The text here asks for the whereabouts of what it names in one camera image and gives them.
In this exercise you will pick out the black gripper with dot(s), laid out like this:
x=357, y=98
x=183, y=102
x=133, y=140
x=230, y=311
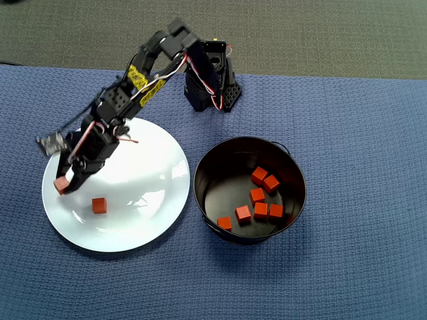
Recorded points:
x=83, y=167

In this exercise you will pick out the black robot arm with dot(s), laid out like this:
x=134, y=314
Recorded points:
x=203, y=66

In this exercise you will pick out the white round plate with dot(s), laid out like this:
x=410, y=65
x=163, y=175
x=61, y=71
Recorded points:
x=140, y=216

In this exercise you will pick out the small black circuit board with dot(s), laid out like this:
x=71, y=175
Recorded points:
x=50, y=144

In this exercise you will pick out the black metal bucket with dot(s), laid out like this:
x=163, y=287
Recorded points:
x=227, y=186

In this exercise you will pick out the blue woven tablecloth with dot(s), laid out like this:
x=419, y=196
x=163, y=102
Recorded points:
x=333, y=233

